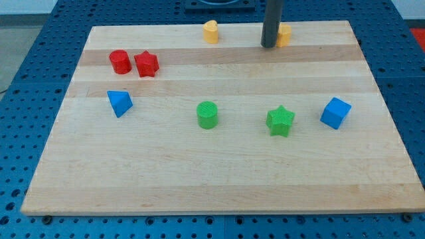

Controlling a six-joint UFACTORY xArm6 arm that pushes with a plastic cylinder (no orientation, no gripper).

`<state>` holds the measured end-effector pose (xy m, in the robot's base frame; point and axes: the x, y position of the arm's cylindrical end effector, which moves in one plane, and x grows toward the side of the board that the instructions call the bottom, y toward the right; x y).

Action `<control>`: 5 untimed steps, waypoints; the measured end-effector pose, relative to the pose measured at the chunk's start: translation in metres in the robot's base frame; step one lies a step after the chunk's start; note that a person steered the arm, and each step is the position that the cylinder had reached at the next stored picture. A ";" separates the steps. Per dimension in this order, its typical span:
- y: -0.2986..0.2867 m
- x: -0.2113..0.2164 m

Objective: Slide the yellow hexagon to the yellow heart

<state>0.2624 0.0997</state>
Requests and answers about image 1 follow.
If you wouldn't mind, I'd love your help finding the wooden board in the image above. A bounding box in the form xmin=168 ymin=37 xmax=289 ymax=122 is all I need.
xmin=21 ymin=21 xmax=424 ymax=216

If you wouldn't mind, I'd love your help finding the green cylinder block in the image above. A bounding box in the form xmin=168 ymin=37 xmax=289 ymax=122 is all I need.
xmin=197 ymin=101 xmax=218 ymax=129

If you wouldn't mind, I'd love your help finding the red cylinder block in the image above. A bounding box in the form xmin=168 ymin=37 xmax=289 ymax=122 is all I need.
xmin=109 ymin=49 xmax=132 ymax=74

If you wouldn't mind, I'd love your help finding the yellow hexagon block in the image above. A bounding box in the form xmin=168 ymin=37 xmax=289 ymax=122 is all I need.
xmin=276 ymin=23 xmax=292 ymax=48

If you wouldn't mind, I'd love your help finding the blue cube block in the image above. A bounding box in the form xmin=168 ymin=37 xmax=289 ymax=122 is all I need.
xmin=320 ymin=98 xmax=352 ymax=129

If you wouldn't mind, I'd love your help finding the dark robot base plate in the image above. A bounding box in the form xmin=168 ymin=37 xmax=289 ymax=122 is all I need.
xmin=183 ymin=0 xmax=256 ymax=13

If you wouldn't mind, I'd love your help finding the green star block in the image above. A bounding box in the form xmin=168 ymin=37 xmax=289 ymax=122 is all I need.
xmin=266 ymin=105 xmax=296 ymax=137

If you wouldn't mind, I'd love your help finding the yellow heart block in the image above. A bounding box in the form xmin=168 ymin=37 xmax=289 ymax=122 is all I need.
xmin=203 ymin=20 xmax=218 ymax=44

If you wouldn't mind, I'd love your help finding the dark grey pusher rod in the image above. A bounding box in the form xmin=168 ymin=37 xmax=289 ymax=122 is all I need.
xmin=261 ymin=0 xmax=284 ymax=48

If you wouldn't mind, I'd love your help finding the blue triangle block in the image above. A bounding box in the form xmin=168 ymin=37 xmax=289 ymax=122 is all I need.
xmin=107 ymin=90 xmax=133 ymax=118

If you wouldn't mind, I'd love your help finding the red star block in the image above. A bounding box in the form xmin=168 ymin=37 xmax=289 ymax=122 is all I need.
xmin=134 ymin=50 xmax=159 ymax=77

